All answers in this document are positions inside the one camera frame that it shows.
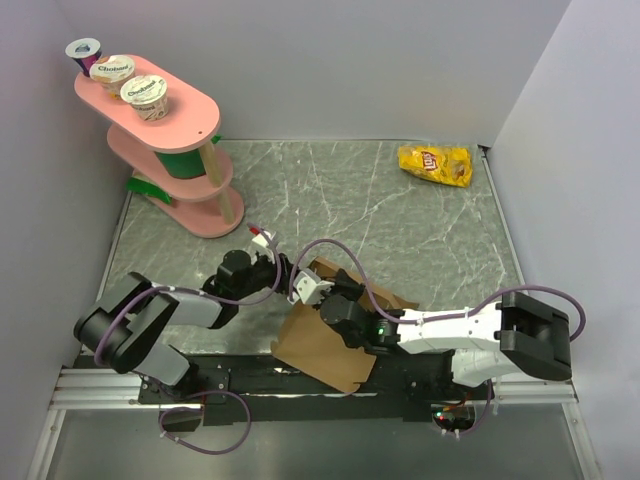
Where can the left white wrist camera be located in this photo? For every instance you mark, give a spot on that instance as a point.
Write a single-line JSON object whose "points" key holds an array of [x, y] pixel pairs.
{"points": [[263, 239]]}

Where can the brown cardboard box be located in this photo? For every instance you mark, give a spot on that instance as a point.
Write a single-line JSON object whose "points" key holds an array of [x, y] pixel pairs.
{"points": [[307, 344]]}

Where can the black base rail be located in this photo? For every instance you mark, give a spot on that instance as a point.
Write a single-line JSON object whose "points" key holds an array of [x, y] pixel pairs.
{"points": [[232, 388]]}

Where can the yellow chips bag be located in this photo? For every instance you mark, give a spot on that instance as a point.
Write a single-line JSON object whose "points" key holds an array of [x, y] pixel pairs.
{"points": [[446, 165]]}

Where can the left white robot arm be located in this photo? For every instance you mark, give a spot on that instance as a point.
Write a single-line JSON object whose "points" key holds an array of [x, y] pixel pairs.
{"points": [[123, 327]]}

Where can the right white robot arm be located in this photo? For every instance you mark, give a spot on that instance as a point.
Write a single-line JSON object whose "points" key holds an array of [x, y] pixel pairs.
{"points": [[510, 332]]}

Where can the orange Chobani yogurt cup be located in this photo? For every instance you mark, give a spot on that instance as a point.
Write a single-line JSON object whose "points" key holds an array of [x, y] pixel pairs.
{"points": [[112, 72]]}

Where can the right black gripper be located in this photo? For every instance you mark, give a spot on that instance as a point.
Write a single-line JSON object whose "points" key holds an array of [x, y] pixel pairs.
{"points": [[344, 283]]}

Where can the white Chobani yogurt cup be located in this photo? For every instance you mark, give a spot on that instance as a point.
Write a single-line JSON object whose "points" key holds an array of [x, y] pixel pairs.
{"points": [[147, 95]]}

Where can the pink tiered shelf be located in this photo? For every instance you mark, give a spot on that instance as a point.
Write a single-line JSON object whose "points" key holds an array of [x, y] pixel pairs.
{"points": [[206, 206]]}

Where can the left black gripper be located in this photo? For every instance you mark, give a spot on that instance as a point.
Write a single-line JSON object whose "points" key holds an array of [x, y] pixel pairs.
{"points": [[287, 269]]}

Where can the purple yogurt cup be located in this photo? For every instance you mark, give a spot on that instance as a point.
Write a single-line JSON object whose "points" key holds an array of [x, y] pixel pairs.
{"points": [[85, 52]]}

